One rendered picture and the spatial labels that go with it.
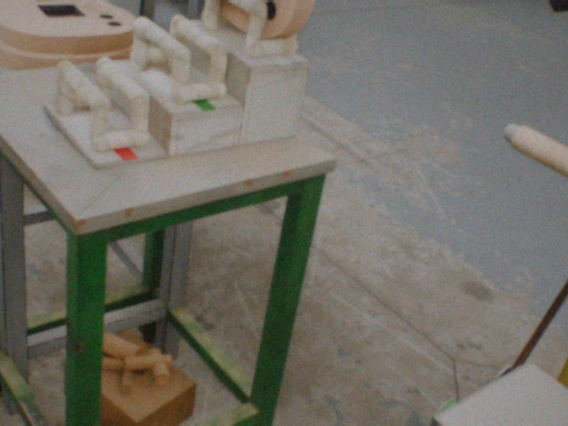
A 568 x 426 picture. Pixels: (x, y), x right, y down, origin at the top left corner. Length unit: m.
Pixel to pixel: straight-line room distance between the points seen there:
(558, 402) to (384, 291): 2.06
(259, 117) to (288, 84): 0.09
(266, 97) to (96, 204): 0.43
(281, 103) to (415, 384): 1.22
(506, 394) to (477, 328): 2.02
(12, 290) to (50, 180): 0.62
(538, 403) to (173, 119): 0.89
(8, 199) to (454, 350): 1.57
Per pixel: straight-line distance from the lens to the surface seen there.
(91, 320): 1.40
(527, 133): 0.99
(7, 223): 1.82
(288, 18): 1.45
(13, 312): 1.97
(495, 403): 0.77
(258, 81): 1.49
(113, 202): 1.30
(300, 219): 1.59
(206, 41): 1.50
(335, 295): 2.74
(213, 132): 1.48
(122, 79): 1.48
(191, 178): 1.39
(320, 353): 2.48
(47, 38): 1.86
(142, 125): 1.44
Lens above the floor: 1.61
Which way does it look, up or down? 30 degrees down
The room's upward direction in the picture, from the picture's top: 11 degrees clockwise
